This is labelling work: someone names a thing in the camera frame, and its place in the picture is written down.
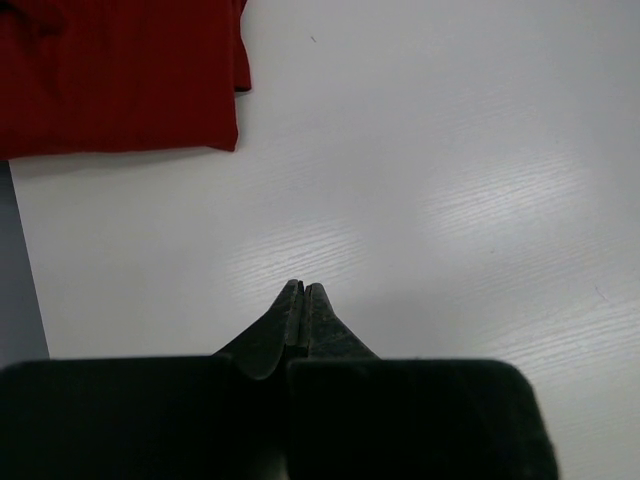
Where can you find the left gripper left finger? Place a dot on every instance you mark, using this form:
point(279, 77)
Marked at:
point(217, 416)

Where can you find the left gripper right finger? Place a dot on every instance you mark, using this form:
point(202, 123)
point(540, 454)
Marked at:
point(356, 416)

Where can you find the red t-shirt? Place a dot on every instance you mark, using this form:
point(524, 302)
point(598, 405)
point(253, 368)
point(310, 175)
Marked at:
point(120, 76)

